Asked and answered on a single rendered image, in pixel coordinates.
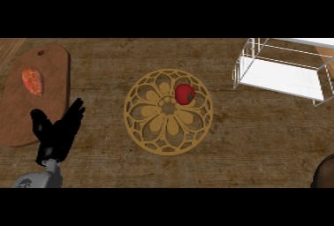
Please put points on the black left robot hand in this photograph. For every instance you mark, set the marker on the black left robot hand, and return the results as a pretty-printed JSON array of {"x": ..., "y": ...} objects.
[{"x": 58, "y": 135}]

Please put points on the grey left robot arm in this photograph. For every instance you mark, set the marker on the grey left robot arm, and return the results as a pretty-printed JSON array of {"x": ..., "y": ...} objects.
[{"x": 40, "y": 178}]

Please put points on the tan round lattice placemat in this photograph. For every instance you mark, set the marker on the tan round lattice placemat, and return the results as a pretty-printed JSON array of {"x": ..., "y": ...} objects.
[{"x": 169, "y": 111}]

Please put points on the brown wooden cutting board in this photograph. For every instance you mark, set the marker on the brown wooden cutting board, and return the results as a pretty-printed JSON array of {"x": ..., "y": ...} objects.
[{"x": 25, "y": 97}]

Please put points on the orange carrot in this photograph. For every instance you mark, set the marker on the orange carrot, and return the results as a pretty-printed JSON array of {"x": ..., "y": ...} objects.
[{"x": 33, "y": 81}]

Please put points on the dark brown rounded object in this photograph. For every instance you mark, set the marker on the dark brown rounded object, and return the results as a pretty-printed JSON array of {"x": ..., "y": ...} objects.
[{"x": 324, "y": 173}]

